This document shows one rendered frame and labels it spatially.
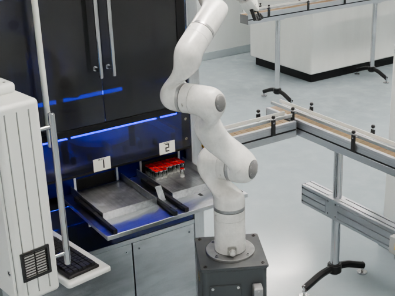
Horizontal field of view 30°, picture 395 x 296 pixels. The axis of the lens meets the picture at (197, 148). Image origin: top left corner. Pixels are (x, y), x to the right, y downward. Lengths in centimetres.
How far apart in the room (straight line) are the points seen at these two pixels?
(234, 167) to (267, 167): 323
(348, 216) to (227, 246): 130
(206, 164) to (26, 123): 66
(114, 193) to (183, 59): 118
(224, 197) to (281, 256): 190
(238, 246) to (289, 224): 217
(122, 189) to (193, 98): 111
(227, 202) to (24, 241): 74
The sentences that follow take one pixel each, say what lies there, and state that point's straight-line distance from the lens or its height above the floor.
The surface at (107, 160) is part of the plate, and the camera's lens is 336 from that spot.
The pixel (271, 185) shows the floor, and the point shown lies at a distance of 554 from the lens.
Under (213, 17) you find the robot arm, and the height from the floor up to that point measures 180.
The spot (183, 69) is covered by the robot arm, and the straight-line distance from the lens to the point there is 235.
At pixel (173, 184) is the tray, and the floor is 88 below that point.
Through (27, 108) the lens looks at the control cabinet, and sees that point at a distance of 254.
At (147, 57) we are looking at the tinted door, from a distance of 333.
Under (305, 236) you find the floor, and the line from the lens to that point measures 483.
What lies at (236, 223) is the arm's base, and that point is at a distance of 278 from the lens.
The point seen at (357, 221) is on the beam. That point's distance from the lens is 396.
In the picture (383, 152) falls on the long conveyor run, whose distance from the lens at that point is 368.
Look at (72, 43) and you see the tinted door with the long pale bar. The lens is 316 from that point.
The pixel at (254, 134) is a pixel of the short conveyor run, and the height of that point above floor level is 92.
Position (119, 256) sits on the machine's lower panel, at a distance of 358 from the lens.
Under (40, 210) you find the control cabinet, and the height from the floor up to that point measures 114.
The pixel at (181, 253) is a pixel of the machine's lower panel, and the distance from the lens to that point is 377.
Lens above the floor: 227
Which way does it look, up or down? 21 degrees down
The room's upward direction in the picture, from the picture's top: 2 degrees counter-clockwise
